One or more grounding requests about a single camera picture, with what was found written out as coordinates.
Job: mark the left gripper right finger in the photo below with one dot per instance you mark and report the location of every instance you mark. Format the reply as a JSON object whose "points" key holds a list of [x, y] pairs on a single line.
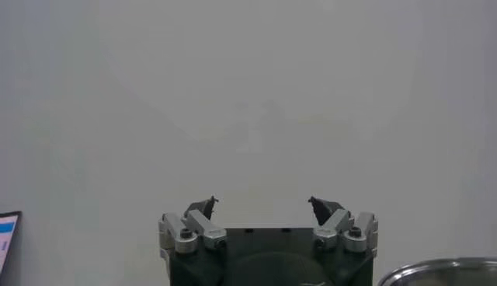
{"points": [[334, 223]]}

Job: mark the steel perforated steamer pot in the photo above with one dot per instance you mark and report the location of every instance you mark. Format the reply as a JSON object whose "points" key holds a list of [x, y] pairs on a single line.
{"points": [[446, 268]]}

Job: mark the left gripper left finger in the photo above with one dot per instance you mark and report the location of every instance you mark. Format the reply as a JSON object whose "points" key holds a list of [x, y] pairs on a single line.
{"points": [[202, 225]]}

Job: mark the open laptop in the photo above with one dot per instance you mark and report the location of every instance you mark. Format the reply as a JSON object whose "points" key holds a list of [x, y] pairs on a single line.
{"points": [[7, 237]]}

